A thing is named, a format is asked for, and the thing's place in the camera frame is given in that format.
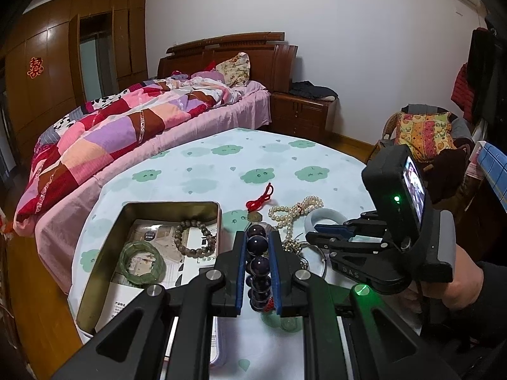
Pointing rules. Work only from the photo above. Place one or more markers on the black hanging garment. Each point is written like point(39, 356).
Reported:
point(483, 75)

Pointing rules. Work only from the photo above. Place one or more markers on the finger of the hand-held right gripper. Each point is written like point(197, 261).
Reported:
point(336, 243)
point(332, 228)

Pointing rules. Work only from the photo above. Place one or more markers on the green cloud print tablecloth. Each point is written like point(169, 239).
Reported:
point(237, 166)

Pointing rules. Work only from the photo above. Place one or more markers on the floral pillow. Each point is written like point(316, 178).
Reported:
point(235, 69)

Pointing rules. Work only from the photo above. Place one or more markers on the wicker chair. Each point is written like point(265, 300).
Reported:
point(390, 126)

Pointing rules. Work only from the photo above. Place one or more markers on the metal tin box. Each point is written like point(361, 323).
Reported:
point(103, 269)

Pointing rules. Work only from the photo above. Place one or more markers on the white jade bangle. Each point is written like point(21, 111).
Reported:
point(328, 214)

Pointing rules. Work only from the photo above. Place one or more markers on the purple pillow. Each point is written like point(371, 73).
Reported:
point(206, 75)

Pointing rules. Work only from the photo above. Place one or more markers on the thin silver bangle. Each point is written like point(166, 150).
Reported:
point(324, 263)

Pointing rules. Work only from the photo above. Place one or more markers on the patchwork quilt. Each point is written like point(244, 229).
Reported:
point(119, 134)

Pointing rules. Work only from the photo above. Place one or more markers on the brown wooden wardrobe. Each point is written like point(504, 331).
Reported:
point(47, 87)

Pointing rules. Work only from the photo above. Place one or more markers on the colourful patterned cushion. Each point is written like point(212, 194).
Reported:
point(424, 134)

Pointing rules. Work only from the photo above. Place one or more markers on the red hanging garment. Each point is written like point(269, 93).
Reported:
point(461, 91)

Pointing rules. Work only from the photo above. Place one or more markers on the metal tin lid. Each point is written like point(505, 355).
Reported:
point(216, 340)

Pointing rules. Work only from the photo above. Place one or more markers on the wooden bed with pink sheet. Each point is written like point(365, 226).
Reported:
point(245, 103)

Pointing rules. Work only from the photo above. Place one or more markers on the wooden nightstand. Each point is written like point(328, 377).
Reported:
point(301, 114)

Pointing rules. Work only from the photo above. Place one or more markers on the grey garment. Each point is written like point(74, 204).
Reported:
point(459, 126)

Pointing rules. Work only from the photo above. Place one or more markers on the dark folded clothes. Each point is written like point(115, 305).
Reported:
point(313, 89)

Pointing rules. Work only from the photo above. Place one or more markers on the person's right hand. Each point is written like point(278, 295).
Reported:
point(455, 285)

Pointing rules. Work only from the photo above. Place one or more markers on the red paper decoration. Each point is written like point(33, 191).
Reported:
point(35, 67)

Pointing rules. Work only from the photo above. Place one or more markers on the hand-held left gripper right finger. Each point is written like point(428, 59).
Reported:
point(276, 277)

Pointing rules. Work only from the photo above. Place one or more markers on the blue checked cloth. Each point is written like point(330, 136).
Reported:
point(495, 166)

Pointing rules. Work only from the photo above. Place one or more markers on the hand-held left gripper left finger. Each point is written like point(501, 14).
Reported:
point(239, 277)

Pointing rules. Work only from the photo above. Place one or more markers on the green jade bangle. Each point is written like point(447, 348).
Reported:
point(123, 263)

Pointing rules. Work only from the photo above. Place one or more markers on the red and white bag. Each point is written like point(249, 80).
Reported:
point(4, 227)

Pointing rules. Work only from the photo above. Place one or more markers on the dark brown garment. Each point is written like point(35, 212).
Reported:
point(447, 174)

